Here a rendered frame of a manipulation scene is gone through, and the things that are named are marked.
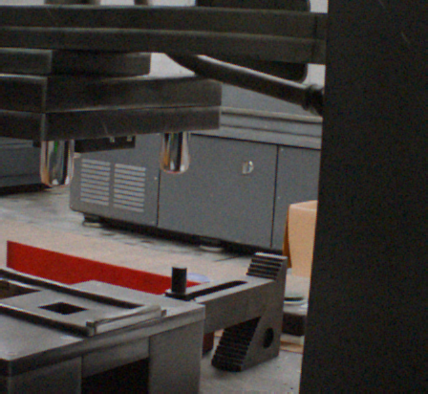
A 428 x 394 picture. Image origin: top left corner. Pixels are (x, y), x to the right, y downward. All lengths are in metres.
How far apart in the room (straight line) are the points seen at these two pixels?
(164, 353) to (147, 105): 0.17
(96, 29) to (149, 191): 5.82
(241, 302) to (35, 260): 0.27
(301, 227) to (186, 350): 2.36
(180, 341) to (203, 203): 5.46
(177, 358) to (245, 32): 0.26
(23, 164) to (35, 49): 7.33
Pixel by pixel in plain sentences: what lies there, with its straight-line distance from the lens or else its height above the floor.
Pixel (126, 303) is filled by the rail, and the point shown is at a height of 0.99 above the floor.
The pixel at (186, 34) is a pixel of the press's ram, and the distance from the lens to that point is 0.58.
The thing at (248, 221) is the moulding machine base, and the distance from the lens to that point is 6.02.
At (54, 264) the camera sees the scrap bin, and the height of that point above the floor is 0.95.
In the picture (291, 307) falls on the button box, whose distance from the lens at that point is 0.99.
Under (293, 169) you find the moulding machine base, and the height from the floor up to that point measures 0.53.
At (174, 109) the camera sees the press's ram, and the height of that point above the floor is 1.12.
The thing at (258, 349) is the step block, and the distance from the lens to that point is 0.90.
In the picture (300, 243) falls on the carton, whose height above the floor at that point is 0.62.
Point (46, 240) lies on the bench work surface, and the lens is 1.41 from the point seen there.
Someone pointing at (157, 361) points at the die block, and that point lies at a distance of 0.71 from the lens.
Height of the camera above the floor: 1.16
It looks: 7 degrees down
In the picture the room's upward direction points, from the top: 3 degrees clockwise
